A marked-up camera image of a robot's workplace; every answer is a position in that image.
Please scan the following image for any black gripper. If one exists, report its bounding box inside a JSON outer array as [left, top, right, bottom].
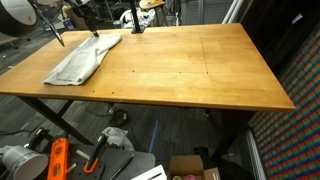
[[74, 5, 99, 37]]

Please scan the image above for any white cloth towel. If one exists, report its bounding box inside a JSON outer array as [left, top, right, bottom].
[[43, 33, 122, 85]]

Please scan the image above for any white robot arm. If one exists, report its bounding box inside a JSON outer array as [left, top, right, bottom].
[[0, 0, 97, 39]]

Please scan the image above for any crumpled white cloth pile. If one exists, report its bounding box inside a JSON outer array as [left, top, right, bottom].
[[120, 8, 155, 29]]

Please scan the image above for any black vertical stand pole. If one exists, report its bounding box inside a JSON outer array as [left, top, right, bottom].
[[129, 0, 145, 34]]

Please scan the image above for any small round wooden side table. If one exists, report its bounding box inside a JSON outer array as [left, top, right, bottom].
[[139, 0, 166, 9]]

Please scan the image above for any white bucket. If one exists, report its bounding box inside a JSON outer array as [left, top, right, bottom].
[[2, 145, 49, 180]]

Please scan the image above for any open cardboard box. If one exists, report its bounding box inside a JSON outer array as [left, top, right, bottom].
[[167, 155, 222, 180]]

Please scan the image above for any black table leg frame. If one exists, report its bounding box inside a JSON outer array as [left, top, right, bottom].
[[19, 96, 92, 145]]

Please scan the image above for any orange handled black clamp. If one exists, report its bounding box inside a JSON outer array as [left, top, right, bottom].
[[83, 134, 107, 174]]

